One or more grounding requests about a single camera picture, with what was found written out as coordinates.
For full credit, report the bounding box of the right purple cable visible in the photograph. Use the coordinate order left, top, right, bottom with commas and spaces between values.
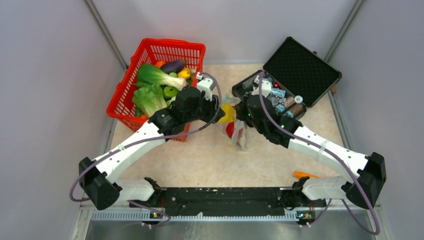
258, 71, 382, 236

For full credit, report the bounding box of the green lettuce toy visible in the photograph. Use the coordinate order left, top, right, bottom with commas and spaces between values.
132, 84, 168, 118

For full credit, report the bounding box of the clear zip top bag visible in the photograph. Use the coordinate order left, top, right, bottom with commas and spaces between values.
215, 93, 250, 151

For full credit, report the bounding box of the black poker chip case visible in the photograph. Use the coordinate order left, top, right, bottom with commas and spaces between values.
231, 36, 342, 119

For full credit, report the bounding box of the green bell pepper toy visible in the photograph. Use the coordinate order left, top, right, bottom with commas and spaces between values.
163, 86, 179, 99

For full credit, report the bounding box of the orange toy carrot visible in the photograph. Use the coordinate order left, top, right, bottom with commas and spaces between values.
293, 171, 319, 179

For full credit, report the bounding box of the green bok choy toy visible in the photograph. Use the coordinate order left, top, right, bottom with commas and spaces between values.
137, 63, 187, 90

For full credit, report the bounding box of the yellow lemon toy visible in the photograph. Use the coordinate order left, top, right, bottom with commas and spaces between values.
177, 67, 192, 80

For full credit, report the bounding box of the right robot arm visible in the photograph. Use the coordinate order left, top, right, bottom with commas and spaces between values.
235, 95, 387, 210

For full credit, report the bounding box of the purple eggplant toy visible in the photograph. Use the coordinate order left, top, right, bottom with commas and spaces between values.
160, 59, 187, 74

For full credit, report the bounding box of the orange fruit toy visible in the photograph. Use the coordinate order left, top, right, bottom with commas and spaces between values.
154, 60, 166, 68

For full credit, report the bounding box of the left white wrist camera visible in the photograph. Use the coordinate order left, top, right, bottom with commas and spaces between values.
195, 72, 216, 101

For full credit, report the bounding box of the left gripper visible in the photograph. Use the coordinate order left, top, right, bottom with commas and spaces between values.
184, 90, 225, 124

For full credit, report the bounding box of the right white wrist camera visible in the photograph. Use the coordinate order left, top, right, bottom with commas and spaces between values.
251, 75, 273, 98

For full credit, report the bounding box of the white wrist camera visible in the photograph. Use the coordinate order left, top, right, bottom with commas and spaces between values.
195, 72, 216, 101
251, 75, 273, 98

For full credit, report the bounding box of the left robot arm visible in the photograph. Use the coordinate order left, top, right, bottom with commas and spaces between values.
73, 86, 224, 210

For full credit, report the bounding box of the yellow bell pepper toy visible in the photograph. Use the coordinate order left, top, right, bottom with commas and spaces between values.
218, 104, 236, 123

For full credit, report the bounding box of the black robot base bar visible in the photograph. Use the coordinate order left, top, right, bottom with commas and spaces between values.
145, 187, 327, 217

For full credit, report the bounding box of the red pomegranate toy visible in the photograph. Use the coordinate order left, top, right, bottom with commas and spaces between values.
225, 121, 243, 139

